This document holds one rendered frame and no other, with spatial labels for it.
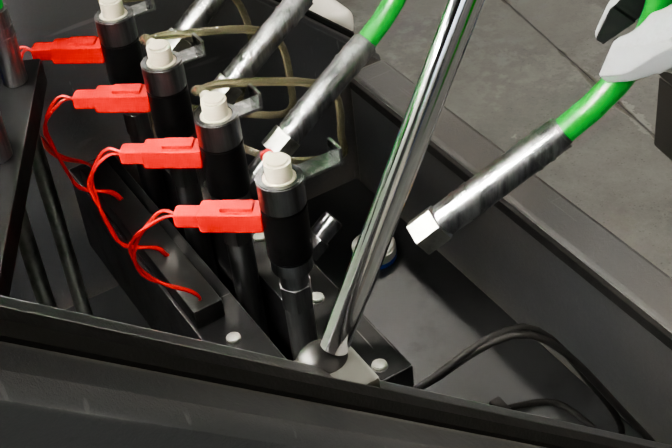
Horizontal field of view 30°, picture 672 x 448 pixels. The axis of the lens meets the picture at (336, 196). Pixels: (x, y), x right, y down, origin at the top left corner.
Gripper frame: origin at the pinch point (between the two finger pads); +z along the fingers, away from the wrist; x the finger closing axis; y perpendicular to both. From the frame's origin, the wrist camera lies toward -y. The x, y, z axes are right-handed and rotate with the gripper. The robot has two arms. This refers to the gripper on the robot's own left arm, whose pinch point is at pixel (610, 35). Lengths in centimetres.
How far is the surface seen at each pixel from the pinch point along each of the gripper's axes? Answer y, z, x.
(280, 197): -5.2, 20.3, -0.8
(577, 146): 116, 103, 126
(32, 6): -16.5, 39.5, 22.8
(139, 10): -11.1, 32.3, 20.3
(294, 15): -3.4, 23.8, 18.2
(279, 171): -6.0, 19.4, 0.1
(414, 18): 99, 136, 179
